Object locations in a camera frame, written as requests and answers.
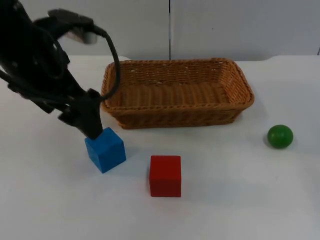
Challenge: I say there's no black cable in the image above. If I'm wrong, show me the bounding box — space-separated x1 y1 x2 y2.
92 24 122 101

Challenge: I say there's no green ball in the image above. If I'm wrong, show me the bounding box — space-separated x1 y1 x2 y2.
266 124 294 150

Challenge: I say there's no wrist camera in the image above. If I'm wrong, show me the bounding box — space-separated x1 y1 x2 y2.
47 8 99 45

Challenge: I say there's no pale brown wicker basket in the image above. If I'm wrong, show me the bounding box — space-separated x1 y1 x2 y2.
100 57 255 130

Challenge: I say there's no red cube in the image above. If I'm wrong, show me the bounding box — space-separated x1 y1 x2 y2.
149 155 182 198

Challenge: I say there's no blue cube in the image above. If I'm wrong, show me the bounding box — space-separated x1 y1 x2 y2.
84 126 127 174

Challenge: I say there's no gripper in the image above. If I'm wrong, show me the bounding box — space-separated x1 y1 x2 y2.
6 53 105 140

